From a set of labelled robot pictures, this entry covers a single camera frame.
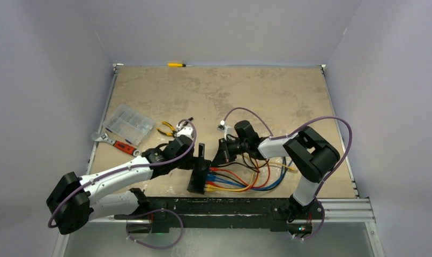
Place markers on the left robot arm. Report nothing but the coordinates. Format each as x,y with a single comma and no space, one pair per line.
75,200

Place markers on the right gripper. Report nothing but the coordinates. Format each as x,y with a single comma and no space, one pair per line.
223,156

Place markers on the yellow handled pliers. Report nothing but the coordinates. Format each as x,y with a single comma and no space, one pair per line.
171,129

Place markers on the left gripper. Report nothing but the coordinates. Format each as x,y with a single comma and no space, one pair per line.
190,164

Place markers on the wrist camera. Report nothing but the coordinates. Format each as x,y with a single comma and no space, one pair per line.
225,129
185,129

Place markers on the black network switch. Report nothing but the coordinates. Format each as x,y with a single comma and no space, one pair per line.
197,183

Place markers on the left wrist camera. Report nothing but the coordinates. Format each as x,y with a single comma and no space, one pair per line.
185,129

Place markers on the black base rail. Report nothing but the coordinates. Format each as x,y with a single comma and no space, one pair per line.
274,214

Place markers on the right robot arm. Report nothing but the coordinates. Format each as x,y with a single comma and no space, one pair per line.
309,151

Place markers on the yellow screwdriver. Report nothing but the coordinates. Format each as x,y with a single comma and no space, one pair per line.
179,65

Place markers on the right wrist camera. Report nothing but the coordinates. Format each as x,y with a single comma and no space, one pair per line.
225,129

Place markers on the clear plastic parts box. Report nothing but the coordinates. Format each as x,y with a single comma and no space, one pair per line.
131,125

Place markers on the aluminium table frame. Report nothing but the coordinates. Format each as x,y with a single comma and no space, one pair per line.
335,210

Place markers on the red handled adjustable wrench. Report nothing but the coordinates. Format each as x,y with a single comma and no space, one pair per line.
104,137

